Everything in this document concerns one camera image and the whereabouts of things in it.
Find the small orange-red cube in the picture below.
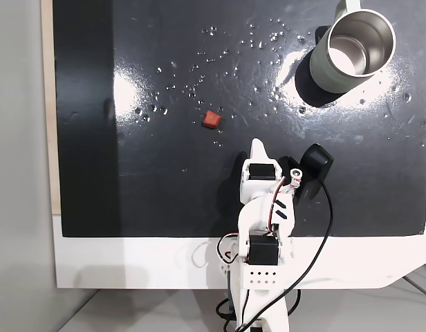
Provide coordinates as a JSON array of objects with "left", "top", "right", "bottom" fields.
[{"left": 203, "top": 110, "right": 223, "bottom": 130}]

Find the black table mat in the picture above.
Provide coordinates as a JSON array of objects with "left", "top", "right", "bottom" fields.
[{"left": 52, "top": 0, "right": 426, "bottom": 239}]

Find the pale green steel mug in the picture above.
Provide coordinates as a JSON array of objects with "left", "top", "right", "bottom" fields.
[{"left": 308, "top": 0, "right": 397, "bottom": 95}]

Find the light wooden board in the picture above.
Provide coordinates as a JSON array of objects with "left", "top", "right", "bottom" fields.
[{"left": 41, "top": 0, "right": 64, "bottom": 216}]

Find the black oval camera box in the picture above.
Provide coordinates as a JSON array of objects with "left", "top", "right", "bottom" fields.
[{"left": 288, "top": 143, "right": 335, "bottom": 201}]

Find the black camera cable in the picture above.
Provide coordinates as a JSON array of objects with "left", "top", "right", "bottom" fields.
[{"left": 215, "top": 181, "right": 335, "bottom": 332}]

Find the thin white wire loop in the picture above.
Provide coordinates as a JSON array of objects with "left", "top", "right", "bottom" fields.
[{"left": 191, "top": 241, "right": 214, "bottom": 268}]

